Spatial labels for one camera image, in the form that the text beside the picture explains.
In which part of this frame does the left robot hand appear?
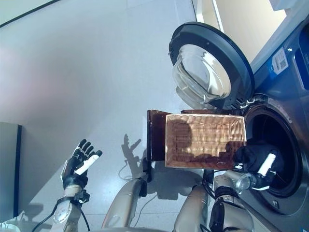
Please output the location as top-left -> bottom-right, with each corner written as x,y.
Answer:
61,139 -> 103,192

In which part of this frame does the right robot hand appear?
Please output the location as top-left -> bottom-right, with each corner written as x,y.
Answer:
251,149 -> 277,192

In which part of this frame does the black garment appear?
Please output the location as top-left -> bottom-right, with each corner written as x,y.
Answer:
235,143 -> 288,175

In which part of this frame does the dark grey washing machine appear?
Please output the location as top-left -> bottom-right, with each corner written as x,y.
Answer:
240,0 -> 309,232

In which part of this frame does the grey cabinet black edge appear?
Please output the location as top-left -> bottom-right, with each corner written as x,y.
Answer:
0,121 -> 23,220

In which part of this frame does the rectangular wicker laundry basket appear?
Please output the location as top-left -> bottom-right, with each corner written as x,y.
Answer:
165,114 -> 248,168

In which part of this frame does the right robot leg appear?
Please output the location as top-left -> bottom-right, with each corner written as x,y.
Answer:
173,184 -> 212,232

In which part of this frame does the white rounded device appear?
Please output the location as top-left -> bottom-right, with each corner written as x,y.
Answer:
0,218 -> 18,232

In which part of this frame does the grey robot torso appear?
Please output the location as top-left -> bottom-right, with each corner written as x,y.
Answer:
101,227 -> 178,232

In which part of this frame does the glossy brown stool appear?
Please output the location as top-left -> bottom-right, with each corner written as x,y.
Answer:
146,109 -> 218,162

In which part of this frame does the blue energy label sticker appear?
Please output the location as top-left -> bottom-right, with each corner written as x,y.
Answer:
269,46 -> 291,81

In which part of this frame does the round glass washer door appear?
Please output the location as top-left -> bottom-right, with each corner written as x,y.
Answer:
168,21 -> 256,109

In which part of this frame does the white counter cabinet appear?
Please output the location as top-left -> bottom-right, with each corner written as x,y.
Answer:
193,0 -> 295,66

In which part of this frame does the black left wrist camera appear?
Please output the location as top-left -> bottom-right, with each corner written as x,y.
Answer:
74,190 -> 91,204

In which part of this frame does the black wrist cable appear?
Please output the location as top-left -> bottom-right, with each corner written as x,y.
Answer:
32,207 -> 91,232
202,169 -> 219,200

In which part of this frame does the white floor cable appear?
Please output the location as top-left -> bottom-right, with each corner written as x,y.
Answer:
117,158 -> 157,218

